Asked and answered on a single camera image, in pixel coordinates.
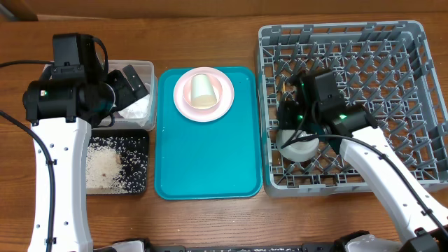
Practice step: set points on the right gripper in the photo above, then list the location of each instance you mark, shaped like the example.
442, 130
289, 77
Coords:
285, 115

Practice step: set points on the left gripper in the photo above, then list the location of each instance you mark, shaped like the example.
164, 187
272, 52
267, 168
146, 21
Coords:
128, 94

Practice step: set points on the white napkin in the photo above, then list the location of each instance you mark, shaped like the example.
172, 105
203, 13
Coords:
138, 109

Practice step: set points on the grey bowl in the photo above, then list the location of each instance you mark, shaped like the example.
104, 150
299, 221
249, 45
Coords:
298, 152

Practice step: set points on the pink plate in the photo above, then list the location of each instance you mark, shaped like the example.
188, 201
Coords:
222, 87

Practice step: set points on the cream paper cup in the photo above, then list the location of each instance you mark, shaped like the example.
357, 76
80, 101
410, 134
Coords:
202, 93

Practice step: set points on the rice leftovers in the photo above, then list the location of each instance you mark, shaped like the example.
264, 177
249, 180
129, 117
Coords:
103, 168

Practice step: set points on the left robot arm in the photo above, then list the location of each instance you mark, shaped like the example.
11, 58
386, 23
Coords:
60, 216

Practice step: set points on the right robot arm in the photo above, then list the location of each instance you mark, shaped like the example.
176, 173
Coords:
317, 112

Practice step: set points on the grey dishwasher rack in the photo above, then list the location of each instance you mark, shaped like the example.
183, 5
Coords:
385, 66

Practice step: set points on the clear plastic bin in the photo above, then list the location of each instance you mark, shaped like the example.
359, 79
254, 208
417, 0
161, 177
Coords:
147, 70

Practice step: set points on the black tray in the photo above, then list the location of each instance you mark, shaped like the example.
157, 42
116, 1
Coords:
140, 140

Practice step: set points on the teal serving tray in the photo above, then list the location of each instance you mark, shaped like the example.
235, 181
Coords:
208, 160

